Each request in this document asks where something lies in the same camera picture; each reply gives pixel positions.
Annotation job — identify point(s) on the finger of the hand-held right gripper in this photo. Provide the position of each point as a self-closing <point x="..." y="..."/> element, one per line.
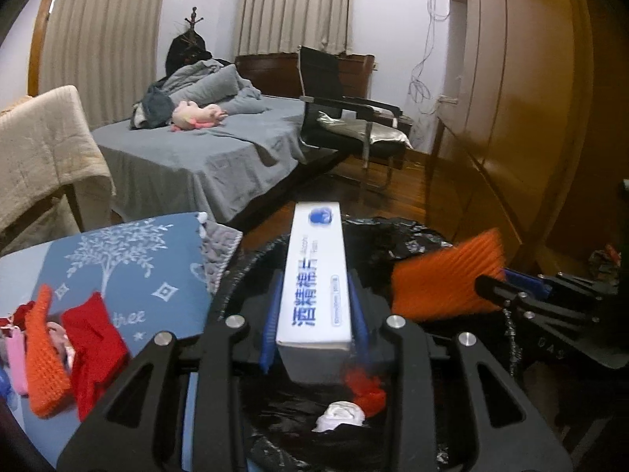
<point x="528" y="280"/>
<point x="496" y="290"/>

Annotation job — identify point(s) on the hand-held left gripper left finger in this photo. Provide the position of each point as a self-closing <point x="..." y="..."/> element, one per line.
<point x="271" y="334"/>

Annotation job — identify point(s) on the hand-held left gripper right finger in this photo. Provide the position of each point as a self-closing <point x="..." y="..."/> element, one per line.
<point x="361" y="334"/>

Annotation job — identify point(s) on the orange knitted cloth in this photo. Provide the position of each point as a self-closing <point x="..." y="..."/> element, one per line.
<point x="44" y="364"/>
<point x="442" y="280"/>

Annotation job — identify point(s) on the white cardboard box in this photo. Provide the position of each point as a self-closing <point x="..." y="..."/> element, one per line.
<point x="314" y="280"/>

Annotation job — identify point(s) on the trash bin with black bag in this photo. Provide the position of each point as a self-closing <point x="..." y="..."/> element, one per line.
<point x="383" y="250"/>

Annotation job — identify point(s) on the multicoloured item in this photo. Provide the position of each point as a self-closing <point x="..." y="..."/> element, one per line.
<point x="604" y="260"/>

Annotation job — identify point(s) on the white crumpled cloth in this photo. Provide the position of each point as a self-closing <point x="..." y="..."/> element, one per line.
<point x="339" y="415"/>

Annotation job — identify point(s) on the blue tree print tablecloth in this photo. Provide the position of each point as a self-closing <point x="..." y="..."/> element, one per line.
<point x="147" y="275"/>

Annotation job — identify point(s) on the brown wooden wardrobe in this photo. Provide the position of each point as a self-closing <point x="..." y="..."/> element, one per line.
<point x="516" y="108"/>

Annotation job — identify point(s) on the bed with grey sheet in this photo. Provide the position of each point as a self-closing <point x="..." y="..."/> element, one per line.
<point x="196" y="157"/>

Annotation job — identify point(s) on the silver cushion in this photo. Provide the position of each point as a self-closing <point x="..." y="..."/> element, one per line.
<point x="373" y="132"/>

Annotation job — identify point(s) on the pink patterned cloth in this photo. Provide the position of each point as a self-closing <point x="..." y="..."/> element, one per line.
<point x="60" y="341"/>

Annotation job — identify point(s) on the pink plush toy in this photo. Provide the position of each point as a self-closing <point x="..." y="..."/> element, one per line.
<point x="194" y="113"/>

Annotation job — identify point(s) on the dark red cloth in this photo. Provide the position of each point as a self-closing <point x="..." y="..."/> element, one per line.
<point x="22" y="313"/>

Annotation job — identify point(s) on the dark grey clothes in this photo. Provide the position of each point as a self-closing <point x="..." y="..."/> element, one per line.
<point x="155" y="105"/>

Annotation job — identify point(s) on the grey duvet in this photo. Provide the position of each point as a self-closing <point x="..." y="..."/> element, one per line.
<point x="206" y="81"/>

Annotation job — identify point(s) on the dark wooden headboard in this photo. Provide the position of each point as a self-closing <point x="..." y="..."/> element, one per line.
<point x="265" y="71"/>

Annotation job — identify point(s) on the black cantilever chair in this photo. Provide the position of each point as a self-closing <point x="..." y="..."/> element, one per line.
<point x="319" y="73"/>

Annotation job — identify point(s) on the beige blanket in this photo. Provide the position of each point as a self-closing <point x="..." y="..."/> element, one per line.
<point x="44" y="152"/>

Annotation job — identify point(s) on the black coat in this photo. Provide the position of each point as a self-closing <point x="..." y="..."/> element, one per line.
<point x="179" y="56"/>

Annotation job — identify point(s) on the wooden coat rack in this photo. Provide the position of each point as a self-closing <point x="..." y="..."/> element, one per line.
<point x="194" y="19"/>

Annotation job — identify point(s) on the narrow beige curtain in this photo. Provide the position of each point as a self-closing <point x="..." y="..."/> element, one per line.
<point x="295" y="5"/>

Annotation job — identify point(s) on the wide beige curtain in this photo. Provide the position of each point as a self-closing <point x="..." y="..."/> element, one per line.
<point x="108" y="39"/>

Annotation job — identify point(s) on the wooden window frame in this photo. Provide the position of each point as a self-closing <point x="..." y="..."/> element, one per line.
<point x="42" y="34"/>

